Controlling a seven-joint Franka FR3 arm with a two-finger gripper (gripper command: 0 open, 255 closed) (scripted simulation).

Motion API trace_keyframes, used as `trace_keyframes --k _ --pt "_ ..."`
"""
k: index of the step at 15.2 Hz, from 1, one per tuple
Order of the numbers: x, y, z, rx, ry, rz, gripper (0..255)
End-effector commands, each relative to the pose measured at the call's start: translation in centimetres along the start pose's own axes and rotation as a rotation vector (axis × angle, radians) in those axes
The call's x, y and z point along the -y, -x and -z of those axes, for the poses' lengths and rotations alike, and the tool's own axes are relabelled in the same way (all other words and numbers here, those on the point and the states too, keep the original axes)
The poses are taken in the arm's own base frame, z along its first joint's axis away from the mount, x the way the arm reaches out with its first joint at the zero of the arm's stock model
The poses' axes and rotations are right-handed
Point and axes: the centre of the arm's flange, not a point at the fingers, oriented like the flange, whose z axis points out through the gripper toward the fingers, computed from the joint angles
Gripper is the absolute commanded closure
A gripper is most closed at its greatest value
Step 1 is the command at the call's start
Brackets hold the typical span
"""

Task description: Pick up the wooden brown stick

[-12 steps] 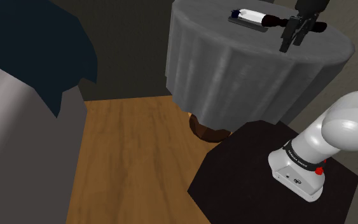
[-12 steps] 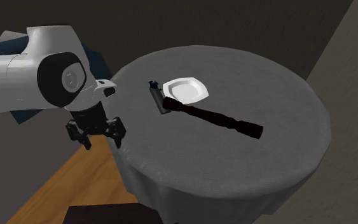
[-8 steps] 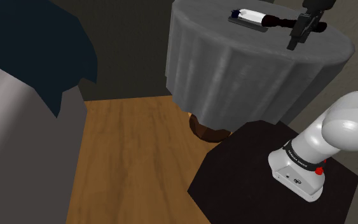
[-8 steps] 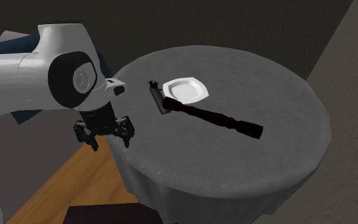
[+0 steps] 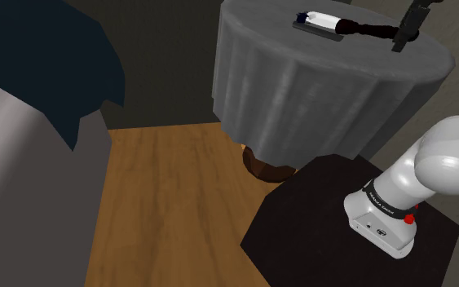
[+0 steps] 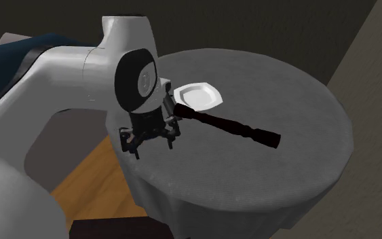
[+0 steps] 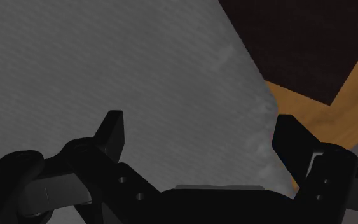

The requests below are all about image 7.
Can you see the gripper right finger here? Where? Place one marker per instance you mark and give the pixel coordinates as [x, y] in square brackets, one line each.
[330, 173]

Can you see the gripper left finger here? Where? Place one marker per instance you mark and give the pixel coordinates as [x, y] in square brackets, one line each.
[85, 167]

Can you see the grey fabric-covered furniture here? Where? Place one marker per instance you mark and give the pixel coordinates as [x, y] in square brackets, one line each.
[104, 62]

